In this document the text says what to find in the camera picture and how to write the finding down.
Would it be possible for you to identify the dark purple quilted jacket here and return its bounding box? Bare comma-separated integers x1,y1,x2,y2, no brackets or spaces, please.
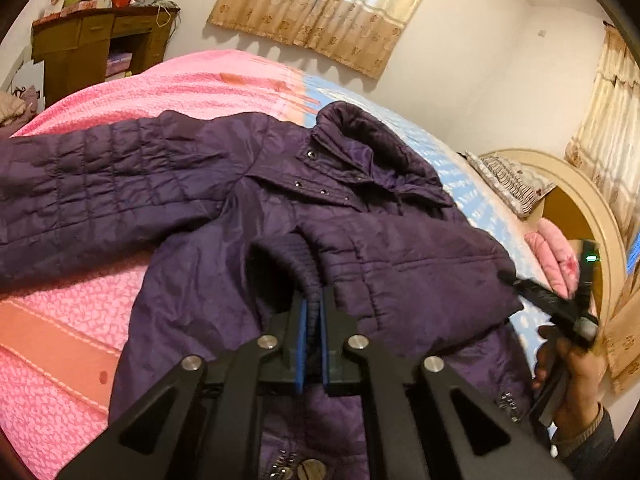
0,100,533,480

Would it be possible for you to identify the grey sleeve forearm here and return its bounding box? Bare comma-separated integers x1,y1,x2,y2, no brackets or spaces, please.
551,403,615,479

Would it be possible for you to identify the person's right hand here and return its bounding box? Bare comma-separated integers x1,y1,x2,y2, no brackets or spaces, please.
533,325,605,440

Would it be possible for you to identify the pink folded quilt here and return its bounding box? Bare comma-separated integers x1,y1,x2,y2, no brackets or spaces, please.
525,218,580,299

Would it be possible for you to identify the cream round headboard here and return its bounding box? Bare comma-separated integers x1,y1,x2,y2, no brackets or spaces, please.
490,148,626,325

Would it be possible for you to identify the patterned grey white pillow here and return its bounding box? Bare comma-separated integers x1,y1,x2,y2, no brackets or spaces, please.
464,152,556,220

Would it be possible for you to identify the pink and blue bed blanket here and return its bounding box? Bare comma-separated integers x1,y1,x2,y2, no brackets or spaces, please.
1,50,542,479

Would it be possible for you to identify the beige curtain right window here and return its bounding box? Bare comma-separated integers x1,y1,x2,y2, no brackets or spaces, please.
564,24,640,395

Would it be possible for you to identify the beige patterned window curtain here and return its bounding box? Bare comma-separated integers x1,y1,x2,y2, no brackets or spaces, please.
207,0,422,80

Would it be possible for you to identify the brown wooden desk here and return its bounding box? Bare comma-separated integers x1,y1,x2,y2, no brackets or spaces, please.
32,6,179,106

